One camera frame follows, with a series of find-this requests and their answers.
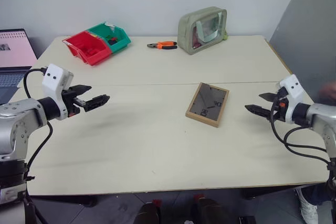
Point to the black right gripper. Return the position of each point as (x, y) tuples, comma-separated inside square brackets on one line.
[(280, 108)]

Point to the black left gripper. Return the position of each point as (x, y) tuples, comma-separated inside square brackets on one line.
[(70, 100)]

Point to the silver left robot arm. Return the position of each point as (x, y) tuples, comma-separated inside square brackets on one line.
[(16, 119)]

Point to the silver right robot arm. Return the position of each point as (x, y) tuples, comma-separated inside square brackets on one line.
[(323, 115)]

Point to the laptop with pink screen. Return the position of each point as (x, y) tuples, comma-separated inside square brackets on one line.
[(13, 51)]

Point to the bystander blurred hand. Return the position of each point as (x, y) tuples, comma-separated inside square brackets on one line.
[(329, 91)]

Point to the red plastic parts bin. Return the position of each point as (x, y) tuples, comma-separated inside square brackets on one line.
[(89, 51)]

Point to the black parts in green bin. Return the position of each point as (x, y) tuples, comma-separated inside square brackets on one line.
[(113, 40)]

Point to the green plastic parts bin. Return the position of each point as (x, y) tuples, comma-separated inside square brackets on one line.
[(115, 39)]

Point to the olive pouch with clear window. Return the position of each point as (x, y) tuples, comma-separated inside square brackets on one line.
[(200, 31)]

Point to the bystander dark trouser leg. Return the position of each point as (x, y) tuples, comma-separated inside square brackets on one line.
[(319, 193)]

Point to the black table leg base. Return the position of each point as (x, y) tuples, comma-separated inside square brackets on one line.
[(65, 200)]

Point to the white sneaker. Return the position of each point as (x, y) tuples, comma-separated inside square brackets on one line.
[(308, 207)]

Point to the dark rounded shape red tip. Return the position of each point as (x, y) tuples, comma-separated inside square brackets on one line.
[(149, 212), (208, 209)]

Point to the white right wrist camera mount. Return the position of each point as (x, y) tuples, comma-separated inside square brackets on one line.
[(295, 90)]

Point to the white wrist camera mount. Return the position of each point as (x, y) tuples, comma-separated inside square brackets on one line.
[(295, 90), (53, 82)]

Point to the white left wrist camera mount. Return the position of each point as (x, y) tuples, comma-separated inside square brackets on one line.
[(53, 82)]

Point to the wooden picture frame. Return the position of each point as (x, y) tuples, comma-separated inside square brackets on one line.
[(207, 104)]

